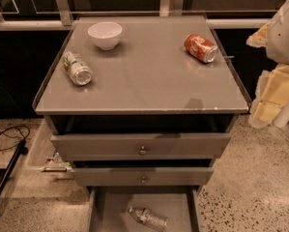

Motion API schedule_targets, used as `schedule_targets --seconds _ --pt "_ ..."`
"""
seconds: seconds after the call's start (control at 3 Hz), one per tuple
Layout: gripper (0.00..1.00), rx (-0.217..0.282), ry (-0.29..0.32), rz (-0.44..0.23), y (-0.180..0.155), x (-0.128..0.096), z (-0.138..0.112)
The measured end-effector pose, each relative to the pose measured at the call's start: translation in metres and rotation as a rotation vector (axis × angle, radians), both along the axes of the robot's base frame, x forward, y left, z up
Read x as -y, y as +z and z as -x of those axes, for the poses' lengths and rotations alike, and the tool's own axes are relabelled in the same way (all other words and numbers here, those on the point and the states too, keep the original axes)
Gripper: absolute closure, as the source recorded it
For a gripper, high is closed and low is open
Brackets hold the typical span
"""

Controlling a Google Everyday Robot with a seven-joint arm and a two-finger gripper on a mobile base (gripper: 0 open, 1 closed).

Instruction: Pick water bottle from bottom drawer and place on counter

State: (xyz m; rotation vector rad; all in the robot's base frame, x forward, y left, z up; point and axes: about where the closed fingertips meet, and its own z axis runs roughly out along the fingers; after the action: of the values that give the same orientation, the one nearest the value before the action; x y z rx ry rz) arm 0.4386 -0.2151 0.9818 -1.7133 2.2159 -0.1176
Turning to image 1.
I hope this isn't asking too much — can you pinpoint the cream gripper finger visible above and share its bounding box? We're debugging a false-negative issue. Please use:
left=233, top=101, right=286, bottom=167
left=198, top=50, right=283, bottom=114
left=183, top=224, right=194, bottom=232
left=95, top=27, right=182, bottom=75
left=246, top=23, right=269, bottom=47
left=248, top=64, right=289, bottom=129

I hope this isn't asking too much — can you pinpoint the clear plastic water bottle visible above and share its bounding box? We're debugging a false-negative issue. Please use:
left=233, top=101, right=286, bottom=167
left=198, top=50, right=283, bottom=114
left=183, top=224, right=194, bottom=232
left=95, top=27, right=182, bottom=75
left=128, top=206, right=169, bottom=232

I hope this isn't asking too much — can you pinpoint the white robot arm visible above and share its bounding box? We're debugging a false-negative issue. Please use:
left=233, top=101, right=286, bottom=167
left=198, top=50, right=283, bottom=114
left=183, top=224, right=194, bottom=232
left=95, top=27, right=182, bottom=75
left=246, top=0, right=289, bottom=129

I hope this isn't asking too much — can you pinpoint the grey drawer cabinet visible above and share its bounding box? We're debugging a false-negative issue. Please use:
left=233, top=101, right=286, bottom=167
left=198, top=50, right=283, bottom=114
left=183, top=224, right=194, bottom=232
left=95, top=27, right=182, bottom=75
left=32, top=14, right=252, bottom=232

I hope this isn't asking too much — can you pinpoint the top grey drawer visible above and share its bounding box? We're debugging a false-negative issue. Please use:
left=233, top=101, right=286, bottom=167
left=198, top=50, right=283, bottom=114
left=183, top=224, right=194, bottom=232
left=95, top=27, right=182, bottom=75
left=51, top=133, right=230, bottom=161

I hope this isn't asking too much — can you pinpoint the grey drawer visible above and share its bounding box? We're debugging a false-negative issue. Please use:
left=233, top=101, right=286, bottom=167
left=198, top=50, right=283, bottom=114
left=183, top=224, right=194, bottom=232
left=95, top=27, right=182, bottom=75
left=72, top=167, right=214, bottom=187
left=87, top=187, right=203, bottom=232
left=51, top=133, right=230, bottom=161

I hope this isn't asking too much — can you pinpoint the top drawer metal knob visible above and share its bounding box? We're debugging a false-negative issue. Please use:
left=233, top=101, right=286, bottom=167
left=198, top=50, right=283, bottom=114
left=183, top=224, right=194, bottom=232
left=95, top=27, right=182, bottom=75
left=138, top=146, right=147, bottom=156

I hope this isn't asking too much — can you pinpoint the drawer metal knob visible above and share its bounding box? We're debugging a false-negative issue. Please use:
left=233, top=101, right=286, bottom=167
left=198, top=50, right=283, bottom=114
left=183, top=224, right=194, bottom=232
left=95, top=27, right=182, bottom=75
left=138, top=146, right=147, bottom=156
left=140, top=176, right=148, bottom=184

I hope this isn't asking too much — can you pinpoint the middle grey drawer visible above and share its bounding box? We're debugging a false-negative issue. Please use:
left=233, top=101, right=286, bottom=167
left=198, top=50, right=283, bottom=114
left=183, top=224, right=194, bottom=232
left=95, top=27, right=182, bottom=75
left=72, top=167, right=214, bottom=187

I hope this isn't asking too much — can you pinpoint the middle drawer metal knob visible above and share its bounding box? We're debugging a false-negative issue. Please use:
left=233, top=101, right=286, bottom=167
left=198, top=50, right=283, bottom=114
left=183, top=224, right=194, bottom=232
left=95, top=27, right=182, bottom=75
left=140, top=176, right=148, bottom=184

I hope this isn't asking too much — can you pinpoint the bottom grey drawer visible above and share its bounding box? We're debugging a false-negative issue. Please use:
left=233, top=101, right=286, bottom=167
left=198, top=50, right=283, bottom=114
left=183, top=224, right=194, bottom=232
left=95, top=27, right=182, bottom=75
left=87, top=187, right=203, bottom=232

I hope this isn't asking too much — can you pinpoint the red soda can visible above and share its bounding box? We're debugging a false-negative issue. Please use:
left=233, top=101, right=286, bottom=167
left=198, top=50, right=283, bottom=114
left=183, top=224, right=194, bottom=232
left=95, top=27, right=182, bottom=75
left=184, top=34, right=218, bottom=63

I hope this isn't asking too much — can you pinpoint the white ceramic bowl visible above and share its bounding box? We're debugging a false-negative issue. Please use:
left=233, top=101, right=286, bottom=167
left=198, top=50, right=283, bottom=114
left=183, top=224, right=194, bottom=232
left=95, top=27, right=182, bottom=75
left=88, top=22, right=123, bottom=50

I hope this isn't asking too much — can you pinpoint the silver green soda can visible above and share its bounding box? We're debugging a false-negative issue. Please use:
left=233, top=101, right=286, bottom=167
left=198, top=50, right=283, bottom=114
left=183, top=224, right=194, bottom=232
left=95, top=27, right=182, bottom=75
left=63, top=51, right=93, bottom=86

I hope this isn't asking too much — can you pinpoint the clear plastic floor bin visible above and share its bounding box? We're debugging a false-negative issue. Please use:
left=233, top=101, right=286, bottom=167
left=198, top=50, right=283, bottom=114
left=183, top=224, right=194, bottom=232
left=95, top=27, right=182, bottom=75
left=24, top=119, right=73, bottom=180

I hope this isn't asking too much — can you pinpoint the black stand leg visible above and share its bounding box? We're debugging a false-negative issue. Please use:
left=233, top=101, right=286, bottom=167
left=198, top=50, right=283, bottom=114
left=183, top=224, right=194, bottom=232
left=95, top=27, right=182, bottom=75
left=0, top=139, right=28, bottom=195

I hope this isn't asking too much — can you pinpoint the white cylindrical post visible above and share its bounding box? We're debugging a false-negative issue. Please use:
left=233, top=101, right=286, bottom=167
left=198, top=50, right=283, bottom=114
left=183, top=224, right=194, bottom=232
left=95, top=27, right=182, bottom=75
left=273, top=102, right=289, bottom=128

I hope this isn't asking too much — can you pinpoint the metal railing frame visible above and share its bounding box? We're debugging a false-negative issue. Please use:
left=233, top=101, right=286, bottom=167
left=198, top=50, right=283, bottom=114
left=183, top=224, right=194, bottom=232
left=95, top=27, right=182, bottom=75
left=0, top=0, right=289, bottom=32

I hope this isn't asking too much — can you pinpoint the black cable on floor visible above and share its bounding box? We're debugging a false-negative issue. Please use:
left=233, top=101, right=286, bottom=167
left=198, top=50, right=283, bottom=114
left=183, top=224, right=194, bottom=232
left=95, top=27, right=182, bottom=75
left=0, top=123, right=31, bottom=153

